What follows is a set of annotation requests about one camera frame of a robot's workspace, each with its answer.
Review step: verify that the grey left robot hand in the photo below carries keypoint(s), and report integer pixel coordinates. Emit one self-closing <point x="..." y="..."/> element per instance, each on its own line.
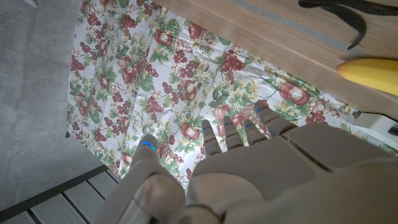
<point x="280" y="174"/>

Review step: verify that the yellow banana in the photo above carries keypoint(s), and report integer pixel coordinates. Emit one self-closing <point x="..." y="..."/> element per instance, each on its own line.
<point x="373" y="74"/>

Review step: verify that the white power strip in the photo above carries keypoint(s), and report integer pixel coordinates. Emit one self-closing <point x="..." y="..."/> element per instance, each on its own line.
<point x="376" y="124"/>

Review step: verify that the floral fruit print backdrop cloth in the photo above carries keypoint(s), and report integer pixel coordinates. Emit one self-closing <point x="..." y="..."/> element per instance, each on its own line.
<point x="149" y="77"/>

